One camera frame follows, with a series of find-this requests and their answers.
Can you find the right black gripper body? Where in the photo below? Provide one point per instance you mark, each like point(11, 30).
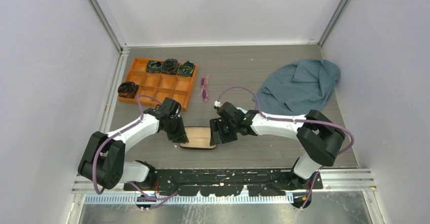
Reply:
point(235, 126)

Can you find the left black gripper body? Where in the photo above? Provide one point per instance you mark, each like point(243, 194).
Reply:
point(172, 121)

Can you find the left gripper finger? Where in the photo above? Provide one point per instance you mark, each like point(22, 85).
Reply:
point(183, 135)
point(173, 132)

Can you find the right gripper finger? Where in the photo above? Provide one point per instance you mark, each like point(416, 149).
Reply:
point(215, 137)
point(225, 132)

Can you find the black glasses case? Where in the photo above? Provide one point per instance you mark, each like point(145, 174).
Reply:
point(199, 139)

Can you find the purple sunglasses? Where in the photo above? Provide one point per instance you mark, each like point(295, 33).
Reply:
point(204, 89)

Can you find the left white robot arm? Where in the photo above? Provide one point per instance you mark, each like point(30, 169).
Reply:
point(103, 161)

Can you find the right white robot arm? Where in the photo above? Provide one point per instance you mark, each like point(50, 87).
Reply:
point(320, 138)

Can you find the orange compartment tray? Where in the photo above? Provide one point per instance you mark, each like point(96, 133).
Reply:
point(155, 87)

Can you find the dark brown rolled tie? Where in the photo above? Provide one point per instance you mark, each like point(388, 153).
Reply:
point(170, 66)

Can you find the black orange rolled tie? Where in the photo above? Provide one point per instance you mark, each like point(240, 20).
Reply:
point(128, 89)

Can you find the green yellow rolled tie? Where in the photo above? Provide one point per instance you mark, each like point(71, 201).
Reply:
point(186, 69)

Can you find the dark green rolled tie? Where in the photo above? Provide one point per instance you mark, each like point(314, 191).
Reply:
point(154, 66)

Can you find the dark teal cloth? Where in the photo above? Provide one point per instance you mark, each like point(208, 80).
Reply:
point(299, 87)

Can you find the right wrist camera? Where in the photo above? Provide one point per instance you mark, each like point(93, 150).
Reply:
point(217, 105)

